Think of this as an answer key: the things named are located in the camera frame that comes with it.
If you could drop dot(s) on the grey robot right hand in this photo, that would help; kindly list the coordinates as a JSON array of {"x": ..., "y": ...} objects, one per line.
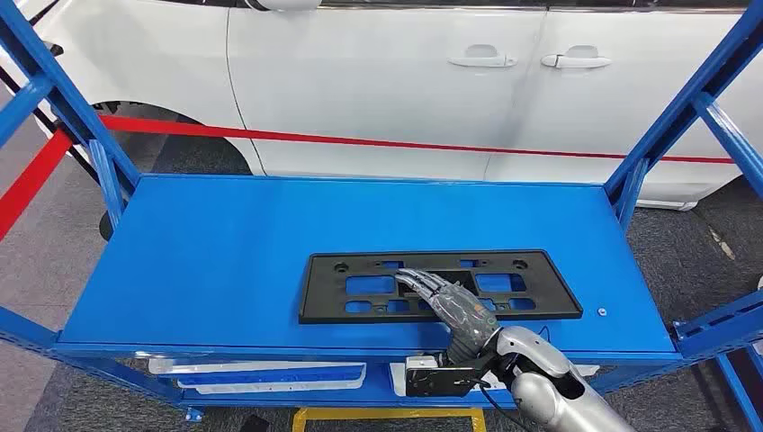
[{"x": 459, "y": 310}]

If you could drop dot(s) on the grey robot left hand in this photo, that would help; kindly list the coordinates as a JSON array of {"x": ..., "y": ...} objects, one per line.
[{"x": 255, "y": 424}]

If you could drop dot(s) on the black plastic plate bracket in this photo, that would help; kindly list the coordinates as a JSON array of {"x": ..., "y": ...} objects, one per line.
[{"x": 334, "y": 298}]

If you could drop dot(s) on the blue metal shelf rack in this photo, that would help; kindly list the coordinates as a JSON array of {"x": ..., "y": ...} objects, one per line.
[{"x": 238, "y": 256}]

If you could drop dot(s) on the clear white plastic bin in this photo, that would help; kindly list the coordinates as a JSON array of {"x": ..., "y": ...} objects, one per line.
[{"x": 250, "y": 365}]

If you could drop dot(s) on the yellow floor tape square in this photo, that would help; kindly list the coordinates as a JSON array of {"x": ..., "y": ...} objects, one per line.
[{"x": 387, "y": 412}]

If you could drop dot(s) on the red barrier belt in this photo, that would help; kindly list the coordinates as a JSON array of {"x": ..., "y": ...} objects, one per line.
[
  {"x": 30, "y": 185},
  {"x": 357, "y": 141}
]

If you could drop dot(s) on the white car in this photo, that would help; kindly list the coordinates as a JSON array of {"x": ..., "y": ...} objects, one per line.
[{"x": 387, "y": 89}]

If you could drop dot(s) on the black car tire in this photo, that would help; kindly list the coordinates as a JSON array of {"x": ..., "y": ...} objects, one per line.
[{"x": 202, "y": 158}]

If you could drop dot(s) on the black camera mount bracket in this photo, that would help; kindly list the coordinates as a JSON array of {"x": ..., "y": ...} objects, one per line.
[{"x": 477, "y": 364}]

